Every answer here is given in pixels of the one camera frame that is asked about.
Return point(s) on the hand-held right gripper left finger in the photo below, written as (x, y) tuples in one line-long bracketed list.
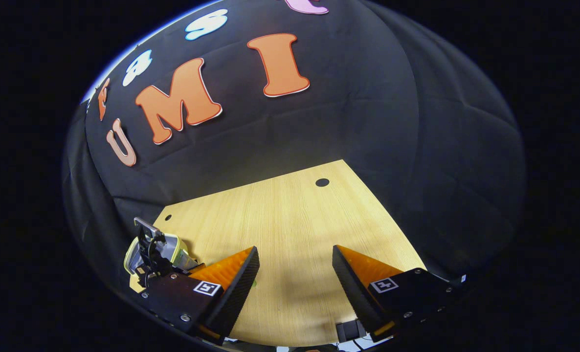
[(236, 293)]

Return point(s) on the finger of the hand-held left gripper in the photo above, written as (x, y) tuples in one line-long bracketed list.
[(147, 226)]

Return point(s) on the pale yellow suitcase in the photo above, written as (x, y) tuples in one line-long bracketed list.
[(172, 254)]

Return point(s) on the small black box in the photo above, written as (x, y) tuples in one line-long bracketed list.
[(349, 331)]

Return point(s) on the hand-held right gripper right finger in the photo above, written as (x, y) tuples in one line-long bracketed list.
[(356, 298)]

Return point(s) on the black backdrop cloth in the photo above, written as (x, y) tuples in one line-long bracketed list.
[(368, 122)]

